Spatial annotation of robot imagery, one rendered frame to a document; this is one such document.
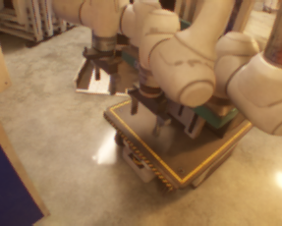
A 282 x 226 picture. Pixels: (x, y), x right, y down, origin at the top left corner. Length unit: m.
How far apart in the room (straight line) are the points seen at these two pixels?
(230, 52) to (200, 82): 0.34
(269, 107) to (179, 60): 0.29
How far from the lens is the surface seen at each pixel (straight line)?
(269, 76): 0.56
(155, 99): 0.62
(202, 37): 0.41
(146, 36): 0.52
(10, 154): 0.69
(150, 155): 1.07
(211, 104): 0.79
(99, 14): 0.73
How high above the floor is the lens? 1.18
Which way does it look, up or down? 41 degrees down
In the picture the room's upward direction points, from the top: 9 degrees clockwise
